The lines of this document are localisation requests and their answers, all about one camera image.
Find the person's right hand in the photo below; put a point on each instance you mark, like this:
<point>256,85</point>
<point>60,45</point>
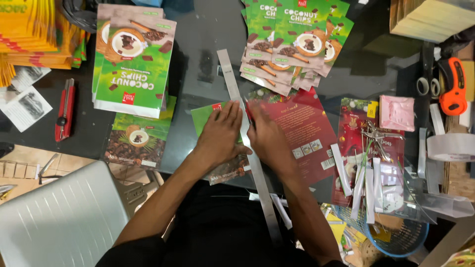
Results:
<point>269,142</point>

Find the person's left hand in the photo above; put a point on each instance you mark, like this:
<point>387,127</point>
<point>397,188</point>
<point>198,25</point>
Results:
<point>219,137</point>

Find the person's right fingers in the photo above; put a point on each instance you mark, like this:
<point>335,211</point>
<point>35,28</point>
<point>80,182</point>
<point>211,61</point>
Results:
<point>255,118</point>

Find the small red cutter knife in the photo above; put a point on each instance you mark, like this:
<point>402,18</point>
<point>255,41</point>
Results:
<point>247,105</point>

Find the long steel ruler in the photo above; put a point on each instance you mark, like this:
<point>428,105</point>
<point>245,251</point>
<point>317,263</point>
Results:
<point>230,79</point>

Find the green printed packet sheet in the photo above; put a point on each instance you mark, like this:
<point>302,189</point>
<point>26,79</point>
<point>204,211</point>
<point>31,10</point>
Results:
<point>201,118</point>

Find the red printed packet sheet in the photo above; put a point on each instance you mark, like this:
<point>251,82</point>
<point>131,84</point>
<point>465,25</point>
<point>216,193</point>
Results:
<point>304,122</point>

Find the fanned pile of green packets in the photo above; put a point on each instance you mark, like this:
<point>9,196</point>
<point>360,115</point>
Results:
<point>293,37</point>

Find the red festive packet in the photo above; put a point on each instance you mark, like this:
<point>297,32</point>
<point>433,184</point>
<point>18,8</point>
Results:
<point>350,137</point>

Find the white paper strip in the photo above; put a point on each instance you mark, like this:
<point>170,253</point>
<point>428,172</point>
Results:
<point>422,152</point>
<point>436,118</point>
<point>370,196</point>
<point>341,170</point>

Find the person's black clothing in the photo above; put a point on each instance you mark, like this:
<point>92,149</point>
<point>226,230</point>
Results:
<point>222,230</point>

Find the metal punch pliers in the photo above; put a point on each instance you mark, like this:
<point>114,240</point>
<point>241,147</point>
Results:
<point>376,136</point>

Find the green brown coconut packet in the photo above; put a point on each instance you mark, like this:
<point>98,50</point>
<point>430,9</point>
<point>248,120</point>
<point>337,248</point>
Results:
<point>135,148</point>

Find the stack of green snack packets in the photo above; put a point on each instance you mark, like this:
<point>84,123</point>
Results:
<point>133,74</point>

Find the pink packet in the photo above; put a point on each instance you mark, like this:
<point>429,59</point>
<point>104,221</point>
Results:
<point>397,113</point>

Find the blue mesh basket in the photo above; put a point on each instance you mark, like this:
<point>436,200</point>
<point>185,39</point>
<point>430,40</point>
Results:
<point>400,237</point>

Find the red utility knife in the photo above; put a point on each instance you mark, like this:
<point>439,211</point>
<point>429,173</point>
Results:
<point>65,111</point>

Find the white tape roll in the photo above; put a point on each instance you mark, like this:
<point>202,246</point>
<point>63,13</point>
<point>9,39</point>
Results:
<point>451,146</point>

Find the clear plastic bag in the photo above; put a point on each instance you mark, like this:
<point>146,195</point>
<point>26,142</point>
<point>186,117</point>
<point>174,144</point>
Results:
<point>434,202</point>

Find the orange utility knife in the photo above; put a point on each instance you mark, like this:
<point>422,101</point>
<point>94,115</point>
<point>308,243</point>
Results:
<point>453,87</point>

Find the black plastic bag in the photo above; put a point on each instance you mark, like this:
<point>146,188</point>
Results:
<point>78,15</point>

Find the stack of cream paper sheets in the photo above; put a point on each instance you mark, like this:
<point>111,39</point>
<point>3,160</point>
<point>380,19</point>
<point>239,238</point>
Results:
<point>434,16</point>

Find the black white paper leaflet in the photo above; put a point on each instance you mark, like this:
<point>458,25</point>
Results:
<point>31,76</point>
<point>26,109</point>

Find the stack of yellow packets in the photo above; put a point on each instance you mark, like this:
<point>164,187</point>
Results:
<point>33,33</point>

